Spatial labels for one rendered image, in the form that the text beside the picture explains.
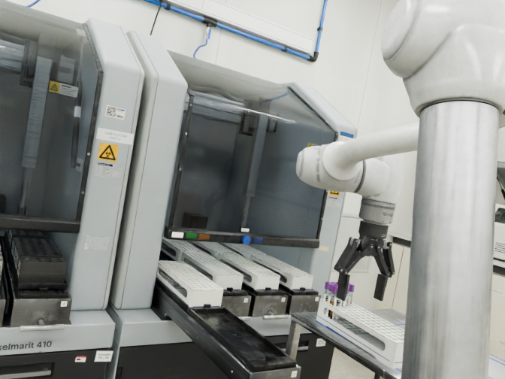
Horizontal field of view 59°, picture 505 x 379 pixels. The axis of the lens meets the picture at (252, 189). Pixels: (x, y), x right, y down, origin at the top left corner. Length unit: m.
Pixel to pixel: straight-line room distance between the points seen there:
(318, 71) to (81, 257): 2.19
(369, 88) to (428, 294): 2.89
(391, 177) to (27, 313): 0.97
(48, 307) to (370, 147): 0.88
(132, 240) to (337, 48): 2.25
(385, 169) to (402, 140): 0.21
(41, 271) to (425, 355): 1.00
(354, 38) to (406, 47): 2.69
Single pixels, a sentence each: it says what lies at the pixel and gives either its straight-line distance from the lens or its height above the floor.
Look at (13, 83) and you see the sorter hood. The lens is 1.26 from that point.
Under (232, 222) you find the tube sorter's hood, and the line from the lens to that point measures 1.47.
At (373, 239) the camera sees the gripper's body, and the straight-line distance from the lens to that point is 1.24.
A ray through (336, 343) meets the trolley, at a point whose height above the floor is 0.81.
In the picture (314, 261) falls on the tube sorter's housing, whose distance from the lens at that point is 1.73.
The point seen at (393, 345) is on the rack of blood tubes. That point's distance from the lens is 1.14.
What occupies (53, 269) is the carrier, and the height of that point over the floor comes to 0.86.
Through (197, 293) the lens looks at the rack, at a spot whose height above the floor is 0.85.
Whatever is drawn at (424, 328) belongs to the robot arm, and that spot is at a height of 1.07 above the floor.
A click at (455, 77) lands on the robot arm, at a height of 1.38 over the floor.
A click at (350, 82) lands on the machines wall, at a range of 3.29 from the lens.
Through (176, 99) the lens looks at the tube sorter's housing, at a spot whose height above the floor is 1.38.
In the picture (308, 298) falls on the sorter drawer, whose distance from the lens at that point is 1.64.
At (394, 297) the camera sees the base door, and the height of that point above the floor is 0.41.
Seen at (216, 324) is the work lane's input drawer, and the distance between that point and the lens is 1.21.
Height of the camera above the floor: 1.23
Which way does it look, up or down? 3 degrees down
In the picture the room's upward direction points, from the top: 10 degrees clockwise
